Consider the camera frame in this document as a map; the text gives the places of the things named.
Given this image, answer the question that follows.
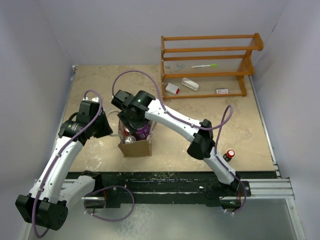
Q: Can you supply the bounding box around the dark bottle with red cap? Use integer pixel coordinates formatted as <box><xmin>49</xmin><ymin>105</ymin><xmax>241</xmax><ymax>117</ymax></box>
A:
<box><xmin>223</xmin><ymin>149</ymin><xmax>235</xmax><ymax>162</ymax></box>

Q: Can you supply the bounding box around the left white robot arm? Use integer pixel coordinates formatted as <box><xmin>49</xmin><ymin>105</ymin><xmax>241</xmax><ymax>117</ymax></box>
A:
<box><xmin>15</xmin><ymin>97</ymin><xmax>113</xmax><ymax>231</ymax></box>

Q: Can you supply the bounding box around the small red label card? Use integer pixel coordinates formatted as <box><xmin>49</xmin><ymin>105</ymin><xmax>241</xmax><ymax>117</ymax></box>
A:
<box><xmin>216</xmin><ymin>88</ymin><xmax>229</xmax><ymax>95</ymax></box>

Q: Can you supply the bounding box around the purple fanta can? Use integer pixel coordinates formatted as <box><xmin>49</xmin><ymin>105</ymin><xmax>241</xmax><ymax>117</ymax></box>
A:
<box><xmin>135</xmin><ymin>122</ymin><xmax>151</xmax><ymax>141</ymax></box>
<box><xmin>123</xmin><ymin>135</ymin><xmax>137</xmax><ymax>144</ymax></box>

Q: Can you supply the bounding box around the white and red box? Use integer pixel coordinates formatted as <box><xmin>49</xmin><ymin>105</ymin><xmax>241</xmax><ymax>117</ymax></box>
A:
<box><xmin>165</xmin><ymin>83</ymin><xmax>180</xmax><ymax>95</ymax></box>

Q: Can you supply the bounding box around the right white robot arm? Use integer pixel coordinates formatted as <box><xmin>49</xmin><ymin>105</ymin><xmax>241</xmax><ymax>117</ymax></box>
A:
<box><xmin>111</xmin><ymin>90</ymin><xmax>240</xmax><ymax>196</ymax></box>

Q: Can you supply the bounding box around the white stapler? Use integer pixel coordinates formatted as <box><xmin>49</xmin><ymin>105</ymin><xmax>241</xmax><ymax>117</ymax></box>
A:
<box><xmin>181</xmin><ymin>77</ymin><xmax>199</xmax><ymax>91</ymax></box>

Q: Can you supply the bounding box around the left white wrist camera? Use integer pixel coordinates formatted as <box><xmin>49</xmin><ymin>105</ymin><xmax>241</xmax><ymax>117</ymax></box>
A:
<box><xmin>82</xmin><ymin>97</ymin><xmax>100</xmax><ymax>103</ymax></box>

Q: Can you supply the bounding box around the red cola can middle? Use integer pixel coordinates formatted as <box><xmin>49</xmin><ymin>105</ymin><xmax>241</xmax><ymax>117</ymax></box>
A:
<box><xmin>119</xmin><ymin>121</ymin><xmax>130</xmax><ymax>138</ymax></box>

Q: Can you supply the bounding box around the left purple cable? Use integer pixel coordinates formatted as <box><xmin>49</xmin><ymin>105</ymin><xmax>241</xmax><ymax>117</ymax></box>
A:
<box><xmin>31</xmin><ymin>89</ymin><xmax>136</xmax><ymax>238</ymax></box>

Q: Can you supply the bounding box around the orange wooden shelf rack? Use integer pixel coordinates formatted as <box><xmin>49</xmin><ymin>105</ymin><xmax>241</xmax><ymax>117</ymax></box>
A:
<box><xmin>160</xmin><ymin>33</ymin><xmax>264</xmax><ymax>100</ymax></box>

